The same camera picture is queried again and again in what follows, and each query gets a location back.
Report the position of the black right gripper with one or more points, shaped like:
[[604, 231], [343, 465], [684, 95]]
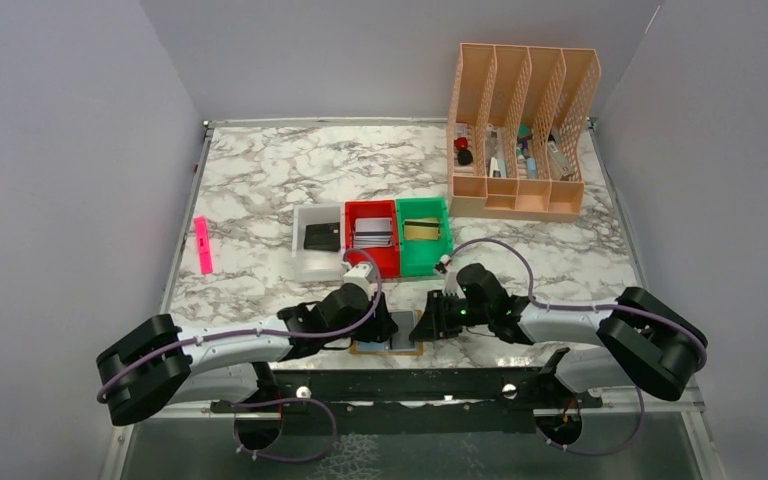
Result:
[[438, 318]]

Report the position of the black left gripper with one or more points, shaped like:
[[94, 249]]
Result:
[[376, 322]]

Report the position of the yellow-brown card holder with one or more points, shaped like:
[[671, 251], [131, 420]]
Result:
[[419, 352]]

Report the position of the dark grey card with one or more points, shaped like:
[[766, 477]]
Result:
[[405, 321]]

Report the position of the red plastic bin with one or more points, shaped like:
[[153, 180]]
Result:
[[387, 259]]

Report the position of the white plastic bin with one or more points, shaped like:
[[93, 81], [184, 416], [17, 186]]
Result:
[[316, 266]]

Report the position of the green plastic bin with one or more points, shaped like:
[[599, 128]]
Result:
[[418, 258]]

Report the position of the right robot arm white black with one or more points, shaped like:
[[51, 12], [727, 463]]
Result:
[[634, 340]]

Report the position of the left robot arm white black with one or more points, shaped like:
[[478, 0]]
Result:
[[160, 362]]

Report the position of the black card in white bin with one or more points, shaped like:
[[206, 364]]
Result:
[[324, 237]]

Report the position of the white cards stack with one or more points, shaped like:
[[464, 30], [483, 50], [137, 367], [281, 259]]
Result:
[[372, 233]]

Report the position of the gold card with stripe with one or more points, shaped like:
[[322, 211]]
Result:
[[424, 229]]

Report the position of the pink highlighter marker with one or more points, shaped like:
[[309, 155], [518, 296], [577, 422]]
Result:
[[201, 230]]

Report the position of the red and black stamp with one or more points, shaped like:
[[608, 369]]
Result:
[[463, 154]]

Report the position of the peach plastic desk organizer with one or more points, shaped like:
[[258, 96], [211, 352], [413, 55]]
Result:
[[506, 98]]

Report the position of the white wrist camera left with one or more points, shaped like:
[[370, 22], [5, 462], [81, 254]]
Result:
[[362, 275]]

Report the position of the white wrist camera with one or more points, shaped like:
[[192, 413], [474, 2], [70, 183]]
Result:
[[362, 275], [451, 286]]

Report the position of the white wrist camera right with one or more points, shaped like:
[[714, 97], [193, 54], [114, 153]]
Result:
[[451, 286]]

